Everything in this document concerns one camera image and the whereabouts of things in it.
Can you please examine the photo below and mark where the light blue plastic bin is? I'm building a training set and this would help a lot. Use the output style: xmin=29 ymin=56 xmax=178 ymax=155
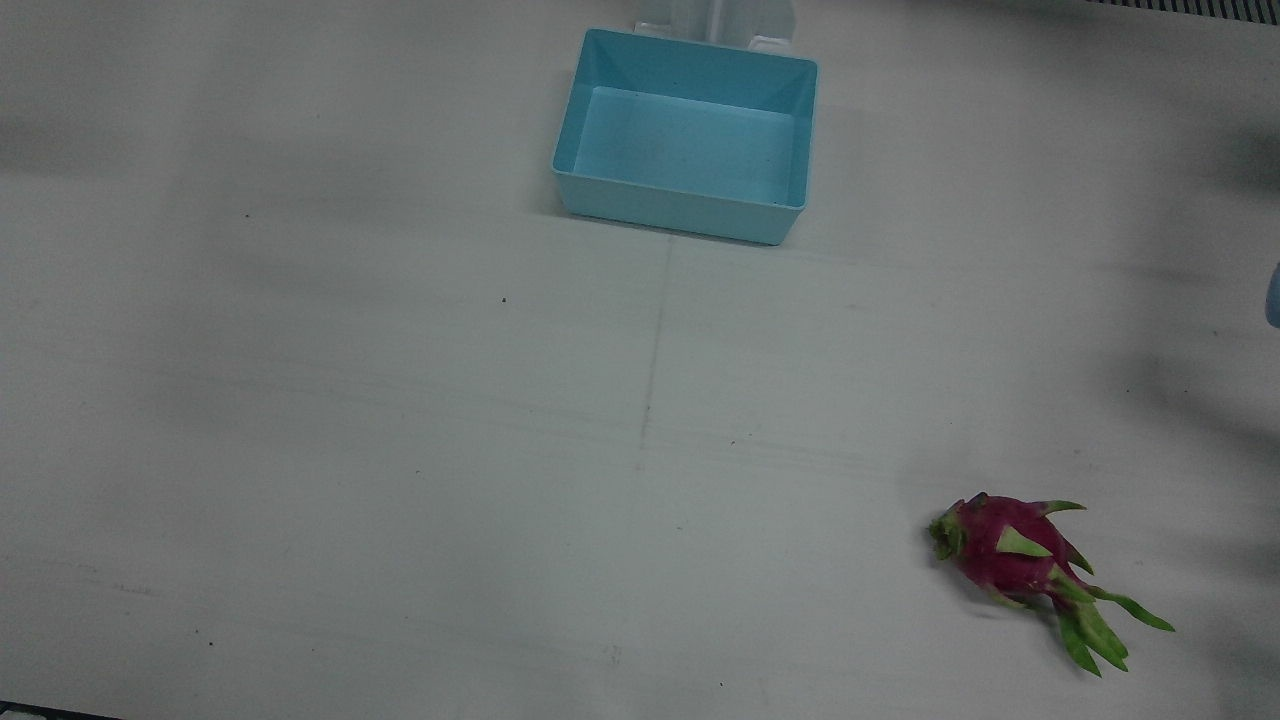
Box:
xmin=551 ymin=27 xmax=820 ymax=247

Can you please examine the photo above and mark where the ribbed metal grille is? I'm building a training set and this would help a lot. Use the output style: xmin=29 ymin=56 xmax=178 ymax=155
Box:
xmin=1085 ymin=0 xmax=1280 ymax=23

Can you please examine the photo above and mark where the white camera stand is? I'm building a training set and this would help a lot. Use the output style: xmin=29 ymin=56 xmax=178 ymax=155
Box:
xmin=632 ymin=0 xmax=798 ymax=53

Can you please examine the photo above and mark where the pink dragon fruit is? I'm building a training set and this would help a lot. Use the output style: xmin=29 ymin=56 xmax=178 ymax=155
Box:
xmin=928 ymin=492 xmax=1176 ymax=679

